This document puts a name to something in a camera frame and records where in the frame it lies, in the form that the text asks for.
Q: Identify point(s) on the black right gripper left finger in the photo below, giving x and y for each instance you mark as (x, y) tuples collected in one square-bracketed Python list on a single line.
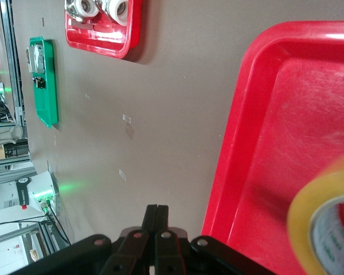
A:
[(137, 252)]

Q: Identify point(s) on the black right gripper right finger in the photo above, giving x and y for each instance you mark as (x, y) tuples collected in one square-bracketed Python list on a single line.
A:
[(172, 255)]

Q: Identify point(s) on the yellow tape roll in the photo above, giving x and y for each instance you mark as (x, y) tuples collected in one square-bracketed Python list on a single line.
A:
[(299, 217)]

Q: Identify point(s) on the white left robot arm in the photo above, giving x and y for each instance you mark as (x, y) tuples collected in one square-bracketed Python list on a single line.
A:
[(35, 187)]

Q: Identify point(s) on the small clear tape piece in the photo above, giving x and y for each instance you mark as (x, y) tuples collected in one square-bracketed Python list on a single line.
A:
[(122, 175), (126, 117), (87, 96)]

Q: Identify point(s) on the square brown tape piece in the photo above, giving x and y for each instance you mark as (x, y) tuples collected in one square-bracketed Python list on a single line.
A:
[(129, 131)]

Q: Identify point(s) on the red plastic tray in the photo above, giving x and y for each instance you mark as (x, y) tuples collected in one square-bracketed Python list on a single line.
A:
[(289, 129), (103, 43)]

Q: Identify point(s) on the green plastic tray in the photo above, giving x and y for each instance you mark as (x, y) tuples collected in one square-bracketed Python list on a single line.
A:
[(50, 100)]

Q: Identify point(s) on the small black brass component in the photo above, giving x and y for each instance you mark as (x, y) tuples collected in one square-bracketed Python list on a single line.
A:
[(40, 81)]

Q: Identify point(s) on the white circuit breaker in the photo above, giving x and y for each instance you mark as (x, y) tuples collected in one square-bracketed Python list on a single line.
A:
[(40, 57)]

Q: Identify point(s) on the white metal pipe fitting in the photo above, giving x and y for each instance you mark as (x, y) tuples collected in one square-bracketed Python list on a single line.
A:
[(81, 7), (117, 10)]

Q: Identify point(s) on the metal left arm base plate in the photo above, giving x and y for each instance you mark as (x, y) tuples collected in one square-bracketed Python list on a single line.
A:
[(56, 197)]

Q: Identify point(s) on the aluminium frame profile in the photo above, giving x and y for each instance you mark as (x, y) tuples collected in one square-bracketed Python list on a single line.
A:
[(13, 57)]

